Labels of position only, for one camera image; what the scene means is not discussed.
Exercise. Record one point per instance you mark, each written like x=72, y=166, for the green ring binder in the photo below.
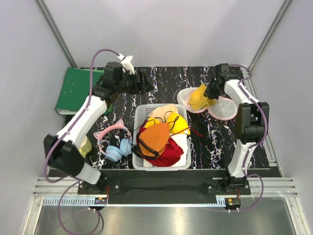
x=74, y=91

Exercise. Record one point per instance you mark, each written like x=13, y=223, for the yellow-green plastic cup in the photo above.
x=85, y=147

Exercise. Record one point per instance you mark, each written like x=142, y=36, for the red satin bra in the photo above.
x=170, y=156

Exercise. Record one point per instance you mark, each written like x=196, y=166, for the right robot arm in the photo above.
x=251, y=124

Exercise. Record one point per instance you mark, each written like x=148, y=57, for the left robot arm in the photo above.
x=62, y=150

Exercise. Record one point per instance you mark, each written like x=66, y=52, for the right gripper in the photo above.
x=208, y=93

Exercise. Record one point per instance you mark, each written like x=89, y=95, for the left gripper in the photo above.
x=143, y=87

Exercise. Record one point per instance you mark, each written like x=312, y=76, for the yellow mesh bra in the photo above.
x=198, y=102

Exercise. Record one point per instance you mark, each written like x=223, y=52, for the white pink mesh laundry bag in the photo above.
x=221, y=109

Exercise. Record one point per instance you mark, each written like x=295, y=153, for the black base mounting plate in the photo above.
x=139, y=187

